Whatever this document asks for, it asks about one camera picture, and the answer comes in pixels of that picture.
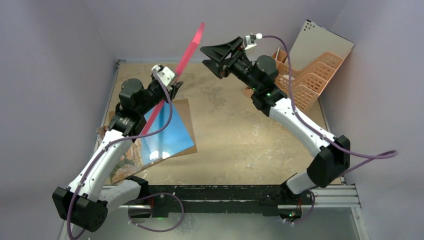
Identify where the pink picture frame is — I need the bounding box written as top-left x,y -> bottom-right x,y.
141,22 -> 205,136

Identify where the beach landscape photo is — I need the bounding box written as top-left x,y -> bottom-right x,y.
96,105 -> 195,185

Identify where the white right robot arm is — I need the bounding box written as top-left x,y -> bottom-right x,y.
200,37 -> 350,204

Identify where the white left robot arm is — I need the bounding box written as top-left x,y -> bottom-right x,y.
52,77 -> 183,240

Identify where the brown cardboard backing board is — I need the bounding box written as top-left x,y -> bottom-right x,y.
108,98 -> 198,185

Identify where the orange plastic desk organizer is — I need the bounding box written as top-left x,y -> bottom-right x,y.
271,48 -> 344,113

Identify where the grey perforated board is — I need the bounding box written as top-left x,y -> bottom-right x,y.
289,19 -> 355,71

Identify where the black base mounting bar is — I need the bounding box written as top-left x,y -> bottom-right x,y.
131,184 -> 314,220

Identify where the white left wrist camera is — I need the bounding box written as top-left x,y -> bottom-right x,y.
151,64 -> 178,90

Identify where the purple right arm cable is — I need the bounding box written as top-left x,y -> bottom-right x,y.
258,34 -> 398,225

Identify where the aluminium rail frame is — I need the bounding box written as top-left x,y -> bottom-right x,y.
59,59 -> 370,240

